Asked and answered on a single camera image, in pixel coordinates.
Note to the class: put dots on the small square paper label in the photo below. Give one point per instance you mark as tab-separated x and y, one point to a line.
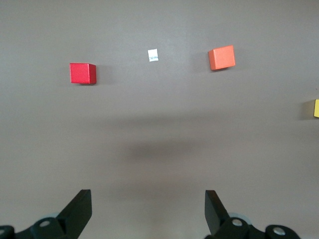
153	55

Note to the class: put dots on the yellow wooden cube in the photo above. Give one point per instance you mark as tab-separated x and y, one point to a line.
316	108

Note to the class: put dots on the orange wooden cube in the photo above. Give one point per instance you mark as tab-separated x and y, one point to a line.
221	57

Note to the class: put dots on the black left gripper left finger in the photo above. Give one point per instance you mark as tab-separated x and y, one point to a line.
72	216

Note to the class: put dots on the red wooden cube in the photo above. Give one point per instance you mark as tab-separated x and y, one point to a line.
79	73

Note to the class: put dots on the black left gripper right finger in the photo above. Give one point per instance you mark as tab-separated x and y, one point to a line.
216	219

